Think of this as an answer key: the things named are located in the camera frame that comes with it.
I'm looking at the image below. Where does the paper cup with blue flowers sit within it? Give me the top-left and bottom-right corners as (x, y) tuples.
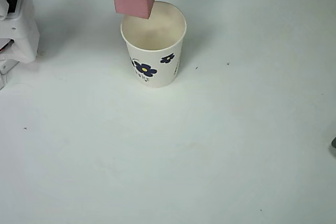
(120, 1), (187, 89)

